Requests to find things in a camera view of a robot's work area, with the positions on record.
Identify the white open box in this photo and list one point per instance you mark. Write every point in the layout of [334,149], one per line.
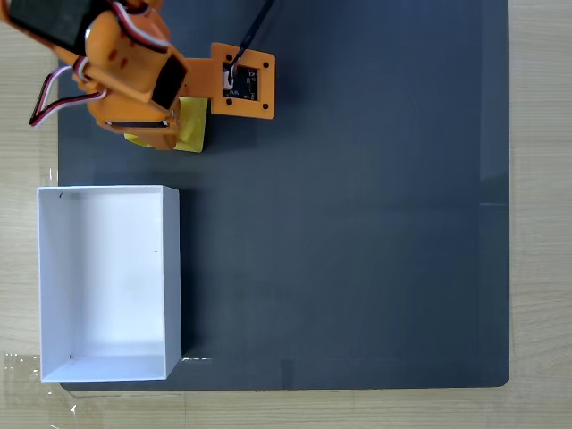
[111,281]

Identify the orange camera mount with board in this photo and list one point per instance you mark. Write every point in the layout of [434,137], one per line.
[243,82]

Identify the clear tape piece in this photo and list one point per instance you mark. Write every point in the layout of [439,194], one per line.
[27,375]

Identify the yellow foam block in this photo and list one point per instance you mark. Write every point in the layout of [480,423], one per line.
[193,127]

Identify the dark grey table mat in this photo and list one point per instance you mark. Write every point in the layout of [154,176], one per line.
[357,223]

